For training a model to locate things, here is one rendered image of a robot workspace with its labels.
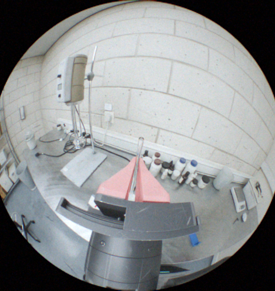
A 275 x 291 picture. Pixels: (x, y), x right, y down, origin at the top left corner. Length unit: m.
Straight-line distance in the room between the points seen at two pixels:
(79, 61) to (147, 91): 0.41
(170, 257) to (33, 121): 2.68
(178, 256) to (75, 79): 0.85
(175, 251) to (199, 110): 0.74
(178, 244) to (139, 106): 0.78
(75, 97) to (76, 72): 0.11
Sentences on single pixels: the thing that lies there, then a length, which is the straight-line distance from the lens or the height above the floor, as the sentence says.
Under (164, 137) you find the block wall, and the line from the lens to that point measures 0.63.
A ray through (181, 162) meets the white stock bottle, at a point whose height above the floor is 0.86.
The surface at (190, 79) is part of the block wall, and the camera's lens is 0.60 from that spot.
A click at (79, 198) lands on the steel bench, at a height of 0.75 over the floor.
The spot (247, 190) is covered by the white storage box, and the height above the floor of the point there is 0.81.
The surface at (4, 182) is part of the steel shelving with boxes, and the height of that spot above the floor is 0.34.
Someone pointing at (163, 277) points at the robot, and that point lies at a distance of 1.02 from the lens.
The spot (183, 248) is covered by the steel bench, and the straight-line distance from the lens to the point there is 0.53.
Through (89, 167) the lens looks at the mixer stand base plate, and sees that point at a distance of 0.60.
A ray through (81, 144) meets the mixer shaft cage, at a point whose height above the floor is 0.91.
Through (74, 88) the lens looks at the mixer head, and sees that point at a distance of 0.43.
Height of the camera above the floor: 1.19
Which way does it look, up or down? 34 degrees down
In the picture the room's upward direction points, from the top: 9 degrees clockwise
